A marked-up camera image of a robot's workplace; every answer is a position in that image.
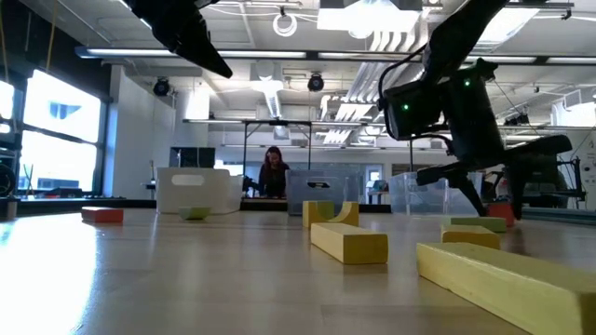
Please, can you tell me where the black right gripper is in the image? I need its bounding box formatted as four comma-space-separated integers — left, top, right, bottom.
415, 59, 574, 221

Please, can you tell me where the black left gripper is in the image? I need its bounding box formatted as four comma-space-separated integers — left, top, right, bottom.
123, 0, 234, 80

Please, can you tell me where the red cube block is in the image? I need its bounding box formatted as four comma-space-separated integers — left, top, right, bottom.
486, 202, 516, 229

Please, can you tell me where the yellow small rectangular block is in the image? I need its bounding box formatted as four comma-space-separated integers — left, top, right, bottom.
440, 224, 501, 250

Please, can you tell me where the yellow long rectangular block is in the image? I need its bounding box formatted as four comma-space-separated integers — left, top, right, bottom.
416, 242, 596, 335

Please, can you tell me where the yellow short rectangular block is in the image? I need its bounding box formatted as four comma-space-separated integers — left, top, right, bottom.
310, 221, 389, 265

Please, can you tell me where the green half-round block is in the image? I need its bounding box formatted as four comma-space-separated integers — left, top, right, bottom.
178, 207, 211, 221

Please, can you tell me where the yellow arch block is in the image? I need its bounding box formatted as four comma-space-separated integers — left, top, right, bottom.
302, 200, 360, 229

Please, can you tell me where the long ceiling light strip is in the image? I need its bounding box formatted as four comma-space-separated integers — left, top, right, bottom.
465, 55, 537, 64
217, 49, 307, 60
74, 46, 181, 59

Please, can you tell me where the clear plastic bin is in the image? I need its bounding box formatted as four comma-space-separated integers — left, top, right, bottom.
388, 172, 483, 217

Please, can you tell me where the black equipment stand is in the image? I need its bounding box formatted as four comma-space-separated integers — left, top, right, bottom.
556, 156, 588, 202

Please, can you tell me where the white plastic bin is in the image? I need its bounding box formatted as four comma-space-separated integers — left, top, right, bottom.
156, 167, 244, 216

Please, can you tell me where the person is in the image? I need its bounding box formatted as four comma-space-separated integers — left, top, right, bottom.
258, 145, 291, 199

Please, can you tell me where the brown background desk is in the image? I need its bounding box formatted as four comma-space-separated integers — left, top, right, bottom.
240, 197, 289, 212

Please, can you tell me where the white ceiling light panel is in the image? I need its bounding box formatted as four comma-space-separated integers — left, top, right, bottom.
316, 7, 423, 34

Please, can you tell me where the blue-grey translucent plastic bin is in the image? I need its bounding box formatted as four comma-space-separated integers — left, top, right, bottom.
285, 169, 362, 217

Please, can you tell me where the large window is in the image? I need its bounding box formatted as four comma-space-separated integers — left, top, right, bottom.
0, 69, 111, 194

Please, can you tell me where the grey cylinder stand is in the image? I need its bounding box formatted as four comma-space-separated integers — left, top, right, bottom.
0, 196, 20, 222

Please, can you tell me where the black ceiling camera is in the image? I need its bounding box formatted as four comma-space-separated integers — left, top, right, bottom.
502, 113, 531, 127

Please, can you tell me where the white cable coil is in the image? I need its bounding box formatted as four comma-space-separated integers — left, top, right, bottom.
272, 12, 298, 38

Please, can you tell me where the black metal workstation frame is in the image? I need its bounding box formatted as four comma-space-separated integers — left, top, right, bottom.
241, 119, 314, 178
408, 123, 449, 174

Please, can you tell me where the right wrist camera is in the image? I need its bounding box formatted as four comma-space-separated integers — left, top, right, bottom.
379, 81, 444, 141

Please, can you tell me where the yellow hanging strap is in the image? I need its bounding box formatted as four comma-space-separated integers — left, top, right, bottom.
45, 0, 59, 74

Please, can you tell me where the black right camera cable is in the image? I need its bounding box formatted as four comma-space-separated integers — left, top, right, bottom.
377, 44, 428, 113

